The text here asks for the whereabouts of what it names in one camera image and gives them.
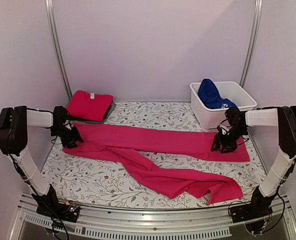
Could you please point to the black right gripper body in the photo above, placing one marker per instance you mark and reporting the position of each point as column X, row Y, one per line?
column 229, row 141

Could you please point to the aluminium frame post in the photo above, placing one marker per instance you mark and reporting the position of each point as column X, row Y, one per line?
column 49, row 6
column 252, row 42

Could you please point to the magenta t-shirt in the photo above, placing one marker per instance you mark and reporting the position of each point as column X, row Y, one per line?
column 90, row 106

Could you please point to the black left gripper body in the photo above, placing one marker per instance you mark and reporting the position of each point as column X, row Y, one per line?
column 67, row 137

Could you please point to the aluminium front rail base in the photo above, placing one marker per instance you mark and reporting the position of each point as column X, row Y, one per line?
column 98, row 222

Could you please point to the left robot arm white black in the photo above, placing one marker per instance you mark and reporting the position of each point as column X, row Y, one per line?
column 14, row 124

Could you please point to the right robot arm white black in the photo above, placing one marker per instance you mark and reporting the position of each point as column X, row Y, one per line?
column 284, row 119

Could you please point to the floral patterned table cloth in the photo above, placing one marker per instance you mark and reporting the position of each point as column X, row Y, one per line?
column 107, row 183

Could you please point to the blue garment in bin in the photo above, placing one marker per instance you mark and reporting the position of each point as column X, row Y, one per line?
column 209, row 94

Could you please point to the grey folded garment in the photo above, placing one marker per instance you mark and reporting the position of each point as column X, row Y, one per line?
column 109, row 115

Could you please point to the white plastic laundry bin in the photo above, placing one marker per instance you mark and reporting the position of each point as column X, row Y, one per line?
column 209, row 118

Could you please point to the aluminium frame post right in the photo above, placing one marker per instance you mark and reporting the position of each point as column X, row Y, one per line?
column 252, row 42

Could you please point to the aluminium frame post left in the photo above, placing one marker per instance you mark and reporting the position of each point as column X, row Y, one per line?
column 49, row 6

